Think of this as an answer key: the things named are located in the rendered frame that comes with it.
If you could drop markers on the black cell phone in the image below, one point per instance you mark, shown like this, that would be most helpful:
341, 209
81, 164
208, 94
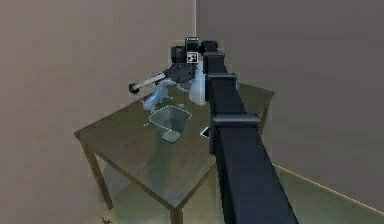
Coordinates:
205, 132

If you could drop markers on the clear glass bowl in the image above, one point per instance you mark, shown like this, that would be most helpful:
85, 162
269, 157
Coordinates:
170, 122

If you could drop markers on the brown wooden table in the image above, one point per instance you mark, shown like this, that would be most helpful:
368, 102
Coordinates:
140, 150

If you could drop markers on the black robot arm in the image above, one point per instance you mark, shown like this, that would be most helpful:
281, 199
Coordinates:
240, 140

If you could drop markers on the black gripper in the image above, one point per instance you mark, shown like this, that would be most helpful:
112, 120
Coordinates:
181, 68

